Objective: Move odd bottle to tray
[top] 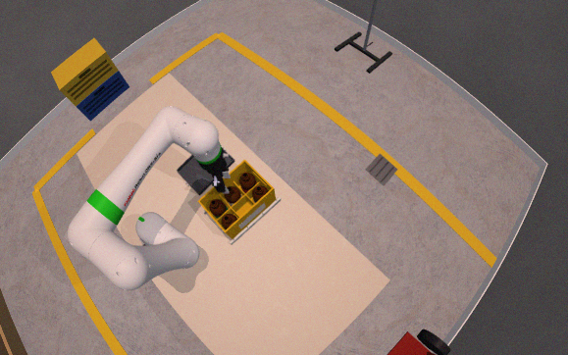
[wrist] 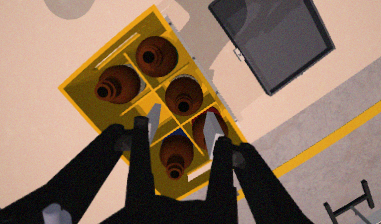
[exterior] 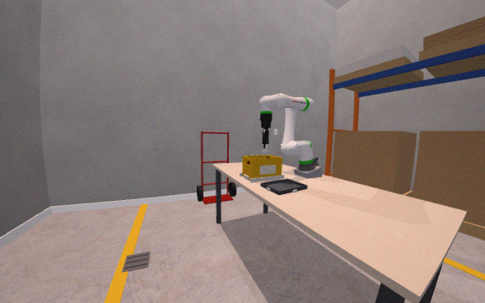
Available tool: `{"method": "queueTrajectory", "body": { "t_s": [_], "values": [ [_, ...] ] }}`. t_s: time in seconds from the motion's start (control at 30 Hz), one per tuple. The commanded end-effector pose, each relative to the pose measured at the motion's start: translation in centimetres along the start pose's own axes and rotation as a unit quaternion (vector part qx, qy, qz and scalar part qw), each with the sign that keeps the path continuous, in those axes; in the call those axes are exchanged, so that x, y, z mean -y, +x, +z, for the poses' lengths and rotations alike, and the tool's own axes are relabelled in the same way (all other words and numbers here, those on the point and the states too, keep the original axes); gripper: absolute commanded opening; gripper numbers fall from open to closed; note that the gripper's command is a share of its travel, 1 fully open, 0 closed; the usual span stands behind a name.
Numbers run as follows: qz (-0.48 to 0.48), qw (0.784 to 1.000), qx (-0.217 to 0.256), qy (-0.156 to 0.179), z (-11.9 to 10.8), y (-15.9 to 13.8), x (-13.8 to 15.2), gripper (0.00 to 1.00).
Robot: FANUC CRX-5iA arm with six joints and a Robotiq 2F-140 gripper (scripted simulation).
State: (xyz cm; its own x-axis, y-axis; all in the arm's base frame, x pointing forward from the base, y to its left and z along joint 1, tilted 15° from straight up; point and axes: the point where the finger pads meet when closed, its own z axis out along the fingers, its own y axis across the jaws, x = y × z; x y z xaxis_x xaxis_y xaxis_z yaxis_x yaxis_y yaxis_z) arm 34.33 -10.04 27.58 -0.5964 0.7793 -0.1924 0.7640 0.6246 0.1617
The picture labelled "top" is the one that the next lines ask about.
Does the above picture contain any yellow divided crate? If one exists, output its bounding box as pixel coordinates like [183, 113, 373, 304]
[203, 160, 276, 238]

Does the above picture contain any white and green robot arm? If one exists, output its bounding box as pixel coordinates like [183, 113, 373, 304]
[68, 106, 229, 290]

